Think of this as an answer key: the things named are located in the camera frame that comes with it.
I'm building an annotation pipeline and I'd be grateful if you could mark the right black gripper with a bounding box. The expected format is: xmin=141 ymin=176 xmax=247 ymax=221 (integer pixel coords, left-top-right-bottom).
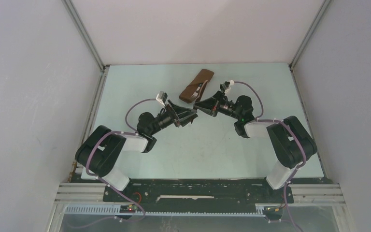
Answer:
xmin=194 ymin=90 xmax=242 ymax=120

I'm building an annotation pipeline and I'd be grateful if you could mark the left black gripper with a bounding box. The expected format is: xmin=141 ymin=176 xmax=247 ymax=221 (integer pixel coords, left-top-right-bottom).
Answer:
xmin=149 ymin=100 xmax=197 ymax=135

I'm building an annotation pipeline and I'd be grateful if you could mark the brown cloth napkin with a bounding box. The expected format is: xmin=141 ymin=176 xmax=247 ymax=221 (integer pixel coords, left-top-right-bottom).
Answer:
xmin=179 ymin=69 xmax=214 ymax=103

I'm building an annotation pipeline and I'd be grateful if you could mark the brown wooden knife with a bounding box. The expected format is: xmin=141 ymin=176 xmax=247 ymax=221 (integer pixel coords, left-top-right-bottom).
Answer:
xmin=195 ymin=80 xmax=209 ymax=102

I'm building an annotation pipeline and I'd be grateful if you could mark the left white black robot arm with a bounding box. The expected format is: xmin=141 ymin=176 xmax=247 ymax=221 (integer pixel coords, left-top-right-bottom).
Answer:
xmin=75 ymin=91 xmax=198 ymax=201

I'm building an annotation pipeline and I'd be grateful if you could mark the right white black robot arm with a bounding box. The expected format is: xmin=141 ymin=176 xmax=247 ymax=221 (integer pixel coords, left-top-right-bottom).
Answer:
xmin=194 ymin=80 xmax=317 ymax=202

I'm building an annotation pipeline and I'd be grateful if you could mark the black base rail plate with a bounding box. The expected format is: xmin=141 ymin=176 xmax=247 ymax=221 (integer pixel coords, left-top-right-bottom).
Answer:
xmin=103 ymin=178 xmax=294 ymax=213

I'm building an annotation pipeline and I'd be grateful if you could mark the right aluminium corner post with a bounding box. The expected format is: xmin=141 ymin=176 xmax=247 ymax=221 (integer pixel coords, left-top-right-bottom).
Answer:
xmin=289 ymin=0 xmax=333 ymax=71

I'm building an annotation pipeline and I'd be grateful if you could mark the aluminium corner post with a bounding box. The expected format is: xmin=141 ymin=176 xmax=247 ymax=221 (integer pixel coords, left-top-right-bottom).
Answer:
xmin=289 ymin=0 xmax=333 ymax=71
xmin=62 ymin=0 xmax=105 ymax=72

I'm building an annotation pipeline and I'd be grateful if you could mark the aluminium frame profile front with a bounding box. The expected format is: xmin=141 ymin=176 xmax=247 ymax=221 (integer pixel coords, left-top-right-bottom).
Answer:
xmin=46 ymin=182 xmax=107 ymax=232

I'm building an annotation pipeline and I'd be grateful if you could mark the grey cable duct strip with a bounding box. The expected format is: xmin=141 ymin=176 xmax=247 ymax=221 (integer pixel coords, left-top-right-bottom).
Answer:
xmin=64 ymin=204 xmax=265 ymax=217

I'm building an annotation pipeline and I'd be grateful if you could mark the left aluminium corner post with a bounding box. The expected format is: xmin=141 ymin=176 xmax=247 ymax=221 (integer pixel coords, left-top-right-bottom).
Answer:
xmin=62 ymin=0 xmax=105 ymax=72

